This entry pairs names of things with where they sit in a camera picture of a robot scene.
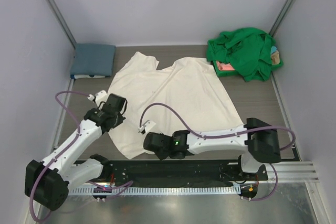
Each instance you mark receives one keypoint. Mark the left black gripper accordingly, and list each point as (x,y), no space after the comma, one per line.
(119,119)

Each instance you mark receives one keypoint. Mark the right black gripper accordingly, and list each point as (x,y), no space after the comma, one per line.
(161,156)

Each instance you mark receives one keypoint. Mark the cream white t shirt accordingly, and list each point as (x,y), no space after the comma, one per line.
(190,86)

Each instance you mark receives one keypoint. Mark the green plastic bin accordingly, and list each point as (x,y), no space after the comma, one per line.
(235,73)

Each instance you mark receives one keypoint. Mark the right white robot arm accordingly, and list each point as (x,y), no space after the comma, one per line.
(256,140)

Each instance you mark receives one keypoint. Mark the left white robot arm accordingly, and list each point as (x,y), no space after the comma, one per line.
(49,181)

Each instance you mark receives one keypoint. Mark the folded blue t shirt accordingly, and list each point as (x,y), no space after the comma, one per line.
(92,61)

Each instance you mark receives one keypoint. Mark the pink t shirt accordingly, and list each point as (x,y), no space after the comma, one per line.
(224,66)

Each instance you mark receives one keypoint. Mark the green t shirt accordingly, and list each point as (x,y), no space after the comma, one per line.
(247,50)

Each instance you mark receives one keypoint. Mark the cyan blue t shirt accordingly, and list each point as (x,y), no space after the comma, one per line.
(273,49)

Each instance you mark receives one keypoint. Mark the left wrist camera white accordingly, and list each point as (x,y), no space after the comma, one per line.
(99,97)

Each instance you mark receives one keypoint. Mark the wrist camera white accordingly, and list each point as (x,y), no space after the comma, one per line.
(99,97)
(147,127)

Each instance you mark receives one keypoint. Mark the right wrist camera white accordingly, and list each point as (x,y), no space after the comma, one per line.
(147,127)

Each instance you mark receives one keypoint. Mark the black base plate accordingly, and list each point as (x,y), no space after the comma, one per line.
(179,173)

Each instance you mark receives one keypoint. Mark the slotted cable duct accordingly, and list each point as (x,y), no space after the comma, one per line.
(91,190)

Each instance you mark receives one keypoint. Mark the left aluminium frame post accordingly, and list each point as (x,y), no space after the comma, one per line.
(63,24)

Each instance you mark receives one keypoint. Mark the aluminium frame post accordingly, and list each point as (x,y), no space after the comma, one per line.
(281,16)
(63,24)

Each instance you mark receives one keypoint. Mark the right aluminium frame post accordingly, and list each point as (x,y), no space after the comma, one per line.
(281,16)

